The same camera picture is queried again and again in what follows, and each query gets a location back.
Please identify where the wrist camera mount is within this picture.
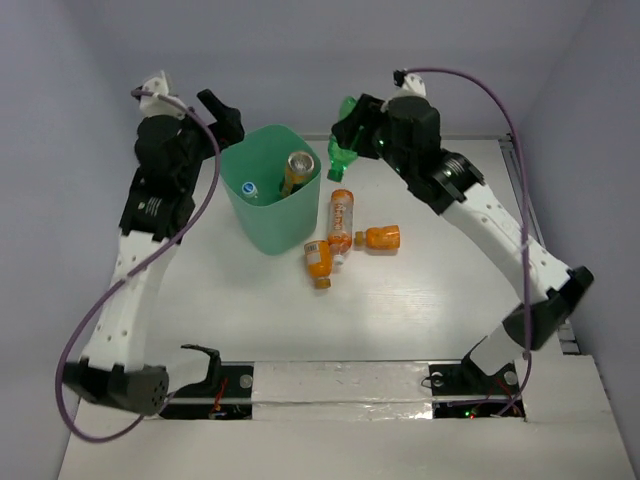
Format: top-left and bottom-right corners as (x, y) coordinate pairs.
(138, 70), (185, 119)
(392, 70), (427, 98)

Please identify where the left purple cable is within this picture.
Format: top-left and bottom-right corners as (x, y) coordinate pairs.
(55, 87), (222, 444)

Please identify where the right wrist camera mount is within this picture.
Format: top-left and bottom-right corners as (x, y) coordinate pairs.
(392, 70), (427, 98)

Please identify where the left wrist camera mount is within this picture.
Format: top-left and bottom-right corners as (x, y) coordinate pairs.
(138, 70), (185, 119)

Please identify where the tall orange bottle white cap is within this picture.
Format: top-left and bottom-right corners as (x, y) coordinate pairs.
(327, 189), (354, 266)

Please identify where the silver tape strip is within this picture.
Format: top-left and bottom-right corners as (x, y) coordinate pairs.
(251, 361), (433, 422)

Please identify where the clear crushed plastic bottle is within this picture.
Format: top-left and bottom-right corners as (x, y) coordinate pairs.
(241, 181), (258, 199)

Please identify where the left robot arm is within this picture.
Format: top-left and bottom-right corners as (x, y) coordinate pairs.
(56, 87), (244, 416)

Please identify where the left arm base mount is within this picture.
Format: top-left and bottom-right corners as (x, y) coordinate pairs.
(159, 344), (254, 421)

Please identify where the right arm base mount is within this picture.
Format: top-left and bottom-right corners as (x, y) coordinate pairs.
(420, 362), (525, 420)

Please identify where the green plastic bottle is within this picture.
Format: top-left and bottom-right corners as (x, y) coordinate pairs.
(326, 94), (369, 183)

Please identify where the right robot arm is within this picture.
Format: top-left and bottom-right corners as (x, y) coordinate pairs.
(331, 94), (594, 392)

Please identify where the small orange bottle barcode label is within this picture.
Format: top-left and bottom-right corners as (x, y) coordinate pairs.
(304, 240), (333, 289)

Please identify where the orange bottle blue label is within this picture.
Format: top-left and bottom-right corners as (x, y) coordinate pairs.
(279, 151), (315, 198)

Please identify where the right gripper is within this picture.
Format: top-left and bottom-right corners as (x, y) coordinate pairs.
(334, 92), (413, 181)

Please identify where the small orange bottle lying right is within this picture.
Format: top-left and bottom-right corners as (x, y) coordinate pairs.
(354, 225), (401, 251)

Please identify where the green plastic bin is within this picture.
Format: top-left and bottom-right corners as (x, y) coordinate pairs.
(220, 125), (322, 255)

